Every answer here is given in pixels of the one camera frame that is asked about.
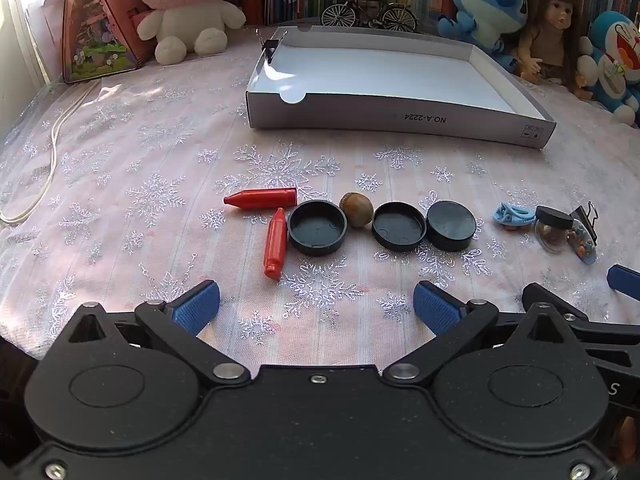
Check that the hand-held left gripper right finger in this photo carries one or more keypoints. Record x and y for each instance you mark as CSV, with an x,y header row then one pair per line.
x,y
435,308

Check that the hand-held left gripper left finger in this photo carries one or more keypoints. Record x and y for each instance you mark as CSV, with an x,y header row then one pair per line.
x,y
195,306

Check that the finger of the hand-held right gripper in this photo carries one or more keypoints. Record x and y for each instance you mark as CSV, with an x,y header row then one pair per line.
x,y
540,295
625,281

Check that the clear plastic dome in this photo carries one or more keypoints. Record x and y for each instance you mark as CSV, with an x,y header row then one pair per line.
x,y
555,246

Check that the miniature plate with food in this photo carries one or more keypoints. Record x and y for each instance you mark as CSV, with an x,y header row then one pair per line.
x,y
582,248

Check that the small brown nut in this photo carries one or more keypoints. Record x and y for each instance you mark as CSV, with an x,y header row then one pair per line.
x,y
549,234

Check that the black binder clip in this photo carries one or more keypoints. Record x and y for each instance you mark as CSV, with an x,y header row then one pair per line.
x,y
271,47
585,221

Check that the blue miniature sandal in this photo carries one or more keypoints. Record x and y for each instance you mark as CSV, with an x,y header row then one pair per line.
x,y
510,215

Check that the black round lid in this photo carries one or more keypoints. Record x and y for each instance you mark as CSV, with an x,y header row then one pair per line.
x,y
450,222
398,227
317,230

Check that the red crayon-shaped toy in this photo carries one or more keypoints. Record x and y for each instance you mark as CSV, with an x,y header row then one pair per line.
x,y
265,199
276,245

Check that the brown walnut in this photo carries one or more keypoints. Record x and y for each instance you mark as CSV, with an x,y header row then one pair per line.
x,y
356,209

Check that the white cardboard box tray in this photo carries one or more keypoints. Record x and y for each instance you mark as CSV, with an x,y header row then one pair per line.
x,y
380,75

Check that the person's right hand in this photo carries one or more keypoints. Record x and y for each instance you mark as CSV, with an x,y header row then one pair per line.
x,y
629,435

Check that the snowflake lace tablecloth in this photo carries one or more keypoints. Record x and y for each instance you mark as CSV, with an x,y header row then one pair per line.
x,y
150,160

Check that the blue robot cat plush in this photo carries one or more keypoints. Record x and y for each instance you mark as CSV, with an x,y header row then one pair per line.
x,y
615,45

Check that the brown-haired baby doll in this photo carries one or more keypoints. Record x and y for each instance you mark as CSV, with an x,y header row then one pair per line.
x,y
555,15

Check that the pink bunny plush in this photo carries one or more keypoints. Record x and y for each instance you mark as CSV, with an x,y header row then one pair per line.
x,y
185,20

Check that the pink miniature house model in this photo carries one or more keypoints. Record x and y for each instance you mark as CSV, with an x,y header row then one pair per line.
x,y
95,25

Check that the miniature metal bicycle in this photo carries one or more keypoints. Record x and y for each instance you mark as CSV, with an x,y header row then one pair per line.
x,y
389,10

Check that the pale pink paper sheet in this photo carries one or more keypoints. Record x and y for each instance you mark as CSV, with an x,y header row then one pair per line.
x,y
45,35

